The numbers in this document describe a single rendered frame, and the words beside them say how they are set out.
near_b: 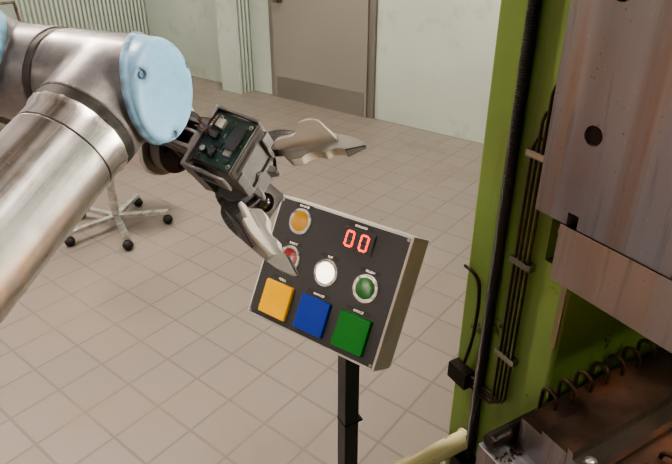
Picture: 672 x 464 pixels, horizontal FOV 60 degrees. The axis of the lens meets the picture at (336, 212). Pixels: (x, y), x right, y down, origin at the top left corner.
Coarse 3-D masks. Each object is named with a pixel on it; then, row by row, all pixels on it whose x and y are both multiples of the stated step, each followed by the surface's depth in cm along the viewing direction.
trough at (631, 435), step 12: (660, 408) 103; (636, 420) 100; (648, 420) 101; (660, 420) 101; (612, 432) 97; (624, 432) 98; (636, 432) 98; (648, 432) 98; (588, 444) 94; (600, 444) 96; (612, 444) 96; (624, 444) 96; (576, 456) 94; (600, 456) 94
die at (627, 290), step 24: (576, 240) 83; (552, 264) 88; (576, 264) 84; (600, 264) 80; (624, 264) 77; (576, 288) 85; (600, 288) 81; (624, 288) 78; (648, 288) 74; (624, 312) 78; (648, 312) 75; (648, 336) 76
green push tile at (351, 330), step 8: (344, 312) 119; (344, 320) 119; (352, 320) 118; (360, 320) 117; (368, 320) 117; (336, 328) 120; (344, 328) 119; (352, 328) 118; (360, 328) 117; (368, 328) 116; (336, 336) 119; (344, 336) 118; (352, 336) 118; (360, 336) 117; (368, 336) 117; (336, 344) 119; (344, 344) 118; (352, 344) 117; (360, 344) 116; (352, 352) 117; (360, 352) 116
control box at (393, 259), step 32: (288, 224) 130; (320, 224) 126; (352, 224) 122; (320, 256) 125; (352, 256) 121; (384, 256) 117; (416, 256) 118; (256, 288) 132; (320, 288) 124; (352, 288) 120; (384, 288) 116; (288, 320) 127; (384, 320) 115; (384, 352) 117
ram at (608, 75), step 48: (576, 0) 74; (624, 0) 70; (576, 48) 76; (624, 48) 70; (576, 96) 77; (624, 96) 71; (576, 144) 79; (624, 144) 73; (576, 192) 81; (624, 192) 74; (624, 240) 76
